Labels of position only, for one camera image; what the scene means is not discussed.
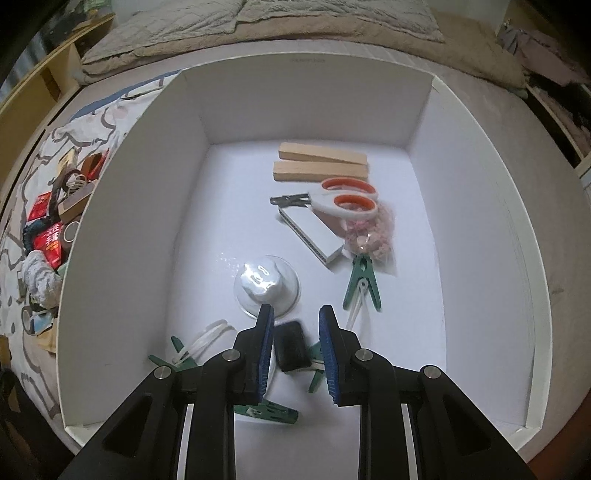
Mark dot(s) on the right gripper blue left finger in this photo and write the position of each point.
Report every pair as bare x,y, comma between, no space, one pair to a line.
260,352

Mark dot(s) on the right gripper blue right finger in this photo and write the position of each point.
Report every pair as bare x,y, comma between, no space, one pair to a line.
333,351

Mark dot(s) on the small black box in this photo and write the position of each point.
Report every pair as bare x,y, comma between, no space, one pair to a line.
290,349

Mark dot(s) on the green plastic clip tool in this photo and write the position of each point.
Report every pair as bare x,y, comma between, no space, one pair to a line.
272,412

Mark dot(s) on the orange white scissors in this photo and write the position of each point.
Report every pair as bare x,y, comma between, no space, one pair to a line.
340,197

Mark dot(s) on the rectangular wooden block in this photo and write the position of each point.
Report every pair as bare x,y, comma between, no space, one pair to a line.
301,171

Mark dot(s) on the white round hook base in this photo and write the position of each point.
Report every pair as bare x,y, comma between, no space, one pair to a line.
267,280

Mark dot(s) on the green clothespin with white loop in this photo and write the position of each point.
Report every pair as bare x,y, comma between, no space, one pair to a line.
185,357

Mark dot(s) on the white flat card box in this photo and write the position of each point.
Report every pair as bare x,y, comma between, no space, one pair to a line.
319,238

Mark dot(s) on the pink flower packet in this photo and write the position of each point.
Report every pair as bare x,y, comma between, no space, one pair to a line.
373,237

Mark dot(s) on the white cardboard shoe box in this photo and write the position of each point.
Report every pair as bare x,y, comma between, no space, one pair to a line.
258,180

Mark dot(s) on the wooden block in box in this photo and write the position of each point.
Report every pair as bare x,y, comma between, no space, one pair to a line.
315,153

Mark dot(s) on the brown tape roll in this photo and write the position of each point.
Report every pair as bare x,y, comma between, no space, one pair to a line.
68,234

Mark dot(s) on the white crochet yarn bundle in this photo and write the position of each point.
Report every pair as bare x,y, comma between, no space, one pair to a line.
41,280

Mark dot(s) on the red booklet packet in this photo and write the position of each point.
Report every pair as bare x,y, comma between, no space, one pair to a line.
40,207

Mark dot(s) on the patterned cartoon blanket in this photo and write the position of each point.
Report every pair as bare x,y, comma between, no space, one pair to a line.
96,129

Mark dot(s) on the right quilted beige pillow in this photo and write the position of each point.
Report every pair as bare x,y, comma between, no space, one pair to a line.
411,17

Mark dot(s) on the quilted beige pillow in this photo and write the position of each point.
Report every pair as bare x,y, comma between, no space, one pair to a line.
411,17
170,21

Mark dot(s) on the beige folded duvet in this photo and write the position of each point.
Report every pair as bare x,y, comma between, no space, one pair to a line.
469,46

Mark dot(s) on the wooden bedside shelf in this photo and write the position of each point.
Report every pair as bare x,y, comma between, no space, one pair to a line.
37,98

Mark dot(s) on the left quilted beige pillow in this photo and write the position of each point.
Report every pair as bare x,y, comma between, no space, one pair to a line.
170,21

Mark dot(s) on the pile of clothes in closet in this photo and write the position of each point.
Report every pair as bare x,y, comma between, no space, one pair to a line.
561,80

